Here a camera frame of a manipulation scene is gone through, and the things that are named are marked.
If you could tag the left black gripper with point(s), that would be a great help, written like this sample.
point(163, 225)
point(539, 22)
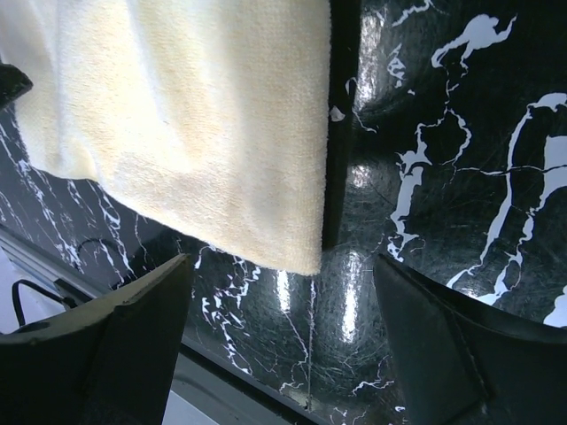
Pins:
point(13, 85)

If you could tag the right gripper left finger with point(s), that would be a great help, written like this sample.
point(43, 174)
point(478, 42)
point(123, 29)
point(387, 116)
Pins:
point(108, 361)

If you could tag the yellow towel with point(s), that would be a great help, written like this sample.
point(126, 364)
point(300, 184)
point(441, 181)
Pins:
point(209, 117)

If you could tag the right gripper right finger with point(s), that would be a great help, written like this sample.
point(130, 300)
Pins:
point(460, 361)

